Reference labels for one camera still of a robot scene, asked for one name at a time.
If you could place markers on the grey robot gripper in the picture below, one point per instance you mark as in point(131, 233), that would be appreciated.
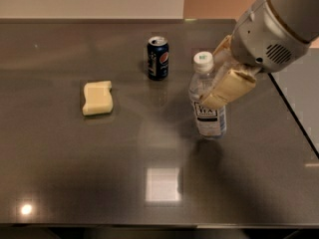
point(262, 37)

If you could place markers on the clear plastic tea bottle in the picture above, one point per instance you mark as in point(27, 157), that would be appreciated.
point(210, 118)

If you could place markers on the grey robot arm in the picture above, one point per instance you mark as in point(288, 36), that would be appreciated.
point(301, 17)

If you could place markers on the blue Pepsi soda can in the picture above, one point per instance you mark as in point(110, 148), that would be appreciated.
point(158, 53)

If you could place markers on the yellow sponge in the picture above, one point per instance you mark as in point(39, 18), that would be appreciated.
point(98, 98)

